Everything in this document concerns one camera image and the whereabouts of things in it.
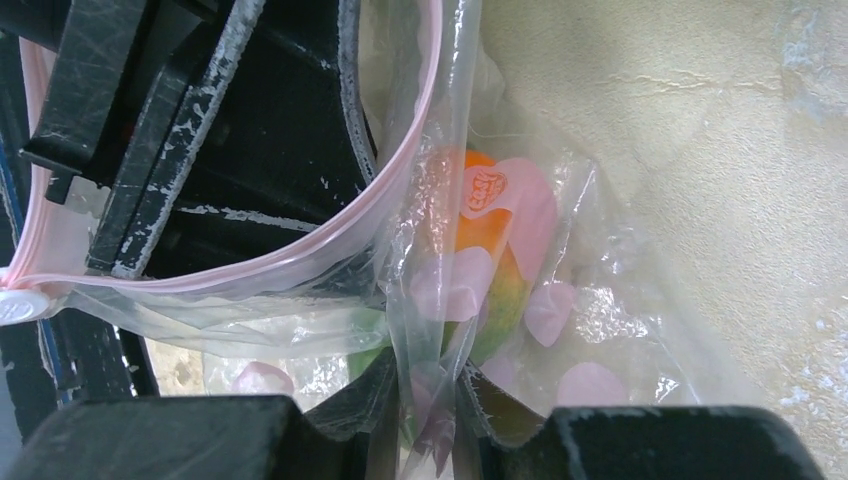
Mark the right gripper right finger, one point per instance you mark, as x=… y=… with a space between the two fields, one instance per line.
x=500 y=438

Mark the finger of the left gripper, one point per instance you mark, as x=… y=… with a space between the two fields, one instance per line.
x=103 y=118
x=287 y=149

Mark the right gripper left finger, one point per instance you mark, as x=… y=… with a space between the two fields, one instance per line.
x=351 y=435

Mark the clear zip top bag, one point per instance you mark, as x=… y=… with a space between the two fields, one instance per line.
x=602 y=327

